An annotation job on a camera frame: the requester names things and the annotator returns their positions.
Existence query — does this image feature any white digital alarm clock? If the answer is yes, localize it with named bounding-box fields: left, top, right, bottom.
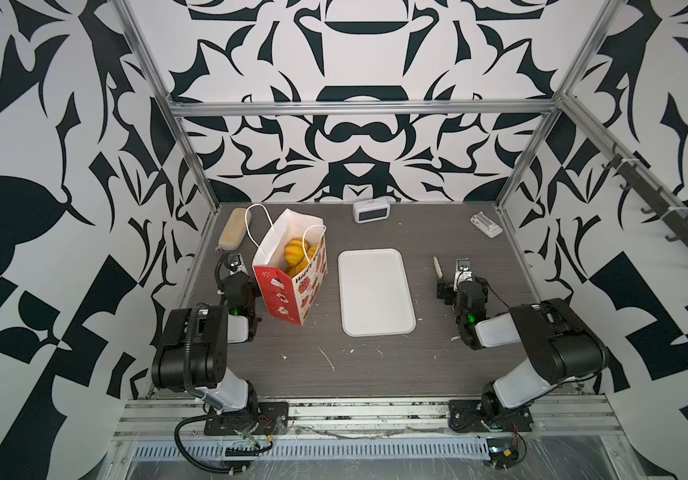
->
left=352, top=197, right=391, bottom=224

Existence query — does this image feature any small white remote device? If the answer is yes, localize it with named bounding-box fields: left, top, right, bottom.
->
left=470, top=212, right=503, bottom=239

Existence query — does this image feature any white plastic tray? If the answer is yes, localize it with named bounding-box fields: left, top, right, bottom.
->
left=337, top=248, right=416, bottom=337

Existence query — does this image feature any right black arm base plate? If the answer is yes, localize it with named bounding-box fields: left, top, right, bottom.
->
left=448, top=397, right=533, bottom=433

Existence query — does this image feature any beige glasses case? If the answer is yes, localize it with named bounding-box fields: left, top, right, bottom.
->
left=217, top=208, right=252, bottom=251

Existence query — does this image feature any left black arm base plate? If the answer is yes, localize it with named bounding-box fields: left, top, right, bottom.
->
left=204, top=402, right=289, bottom=436

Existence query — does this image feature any yellow fake braided bread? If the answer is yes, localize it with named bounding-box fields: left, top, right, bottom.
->
left=284, top=238, right=308, bottom=267

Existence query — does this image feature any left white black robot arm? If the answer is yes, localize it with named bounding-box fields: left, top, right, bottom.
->
left=151, top=272, right=260, bottom=416

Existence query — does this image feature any white perforated cable duct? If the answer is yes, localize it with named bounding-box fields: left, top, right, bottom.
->
left=130, top=437, right=492, bottom=462

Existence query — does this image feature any grey wall hook rack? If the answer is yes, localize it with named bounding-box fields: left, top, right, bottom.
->
left=603, top=142, right=688, bottom=250

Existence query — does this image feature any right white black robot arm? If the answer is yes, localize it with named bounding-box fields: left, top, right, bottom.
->
left=433, top=258, right=609, bottom=433

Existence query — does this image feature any red white paper bag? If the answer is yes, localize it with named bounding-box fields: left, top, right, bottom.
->
left=247, top=204, right=328, bottom=326

